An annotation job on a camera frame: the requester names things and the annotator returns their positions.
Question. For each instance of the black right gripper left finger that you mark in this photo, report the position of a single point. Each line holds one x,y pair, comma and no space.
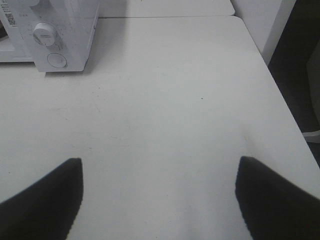
46,210

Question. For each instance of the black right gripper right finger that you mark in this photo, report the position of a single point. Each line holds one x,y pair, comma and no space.
272,207

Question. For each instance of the round white door button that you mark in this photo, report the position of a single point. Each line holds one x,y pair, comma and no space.
57,60

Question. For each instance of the white microwave oven body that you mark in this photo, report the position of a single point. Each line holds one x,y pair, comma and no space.
74,20

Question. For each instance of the lower white microwave knob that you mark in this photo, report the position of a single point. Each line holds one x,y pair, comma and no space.
44,34

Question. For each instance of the white microwave knob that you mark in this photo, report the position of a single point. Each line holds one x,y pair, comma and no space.
32,3
44,34

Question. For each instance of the upper white microwave knob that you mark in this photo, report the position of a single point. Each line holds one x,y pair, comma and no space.
32,3

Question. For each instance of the white adjacent table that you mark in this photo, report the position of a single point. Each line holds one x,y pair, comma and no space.
164,8

